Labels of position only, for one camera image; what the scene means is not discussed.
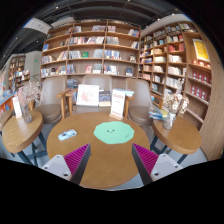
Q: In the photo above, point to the beige right armchair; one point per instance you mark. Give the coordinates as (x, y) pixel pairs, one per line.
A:
(138, 109)

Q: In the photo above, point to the glass vase with dried flowers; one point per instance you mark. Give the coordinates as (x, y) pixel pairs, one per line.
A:
(28, 93)

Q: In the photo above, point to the distant wooden bookshelf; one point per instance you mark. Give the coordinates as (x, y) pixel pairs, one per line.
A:
(18, 75)

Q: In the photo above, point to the large wooden back bookshelf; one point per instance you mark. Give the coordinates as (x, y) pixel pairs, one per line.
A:
(98, 46)

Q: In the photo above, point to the vase with pale dried flowers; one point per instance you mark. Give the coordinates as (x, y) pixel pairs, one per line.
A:
(175, 103)

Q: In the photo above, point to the round wooden table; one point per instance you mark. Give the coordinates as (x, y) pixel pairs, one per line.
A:
(183, 138)
(18, 137)
(109, 165)

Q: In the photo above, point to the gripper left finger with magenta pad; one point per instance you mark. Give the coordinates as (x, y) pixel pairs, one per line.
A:
(70, 167)

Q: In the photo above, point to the white card stand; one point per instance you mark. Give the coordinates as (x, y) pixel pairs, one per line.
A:
(17, 108)

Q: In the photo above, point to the red and white sign stand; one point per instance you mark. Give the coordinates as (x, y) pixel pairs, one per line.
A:
(117, 104)

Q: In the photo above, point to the white framed picture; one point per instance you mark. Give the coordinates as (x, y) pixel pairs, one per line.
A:
(88, 95)

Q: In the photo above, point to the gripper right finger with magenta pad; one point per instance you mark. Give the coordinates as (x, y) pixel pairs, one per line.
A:
(151, 166)

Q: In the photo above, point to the green round mouse pad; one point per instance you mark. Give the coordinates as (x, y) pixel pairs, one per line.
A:
(115, 132)

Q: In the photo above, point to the white patterned computer mouse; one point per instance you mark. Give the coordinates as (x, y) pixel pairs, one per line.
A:
(67, 134)

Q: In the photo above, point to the round wooden centre table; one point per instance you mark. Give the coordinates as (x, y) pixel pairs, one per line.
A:
(109, 165)

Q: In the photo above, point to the beige left armchair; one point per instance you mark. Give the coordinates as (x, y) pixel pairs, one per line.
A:
(52, 99)

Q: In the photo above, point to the yellow framed poster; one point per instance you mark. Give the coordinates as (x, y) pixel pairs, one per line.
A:
(201, 50)

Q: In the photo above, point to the wooden right bookshelf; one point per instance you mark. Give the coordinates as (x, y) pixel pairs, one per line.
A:
(167, 54)

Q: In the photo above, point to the dark book on chair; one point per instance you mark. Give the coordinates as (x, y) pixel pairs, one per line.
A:
(104, 98)

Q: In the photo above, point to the round wooden right table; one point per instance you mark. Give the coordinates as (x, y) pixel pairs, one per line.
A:
(183, 138)

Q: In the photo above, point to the stack of books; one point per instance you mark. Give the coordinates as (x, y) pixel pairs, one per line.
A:
(158, 114)

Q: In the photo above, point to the round wooden left table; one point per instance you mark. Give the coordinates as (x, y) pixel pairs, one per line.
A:
(18, 137)

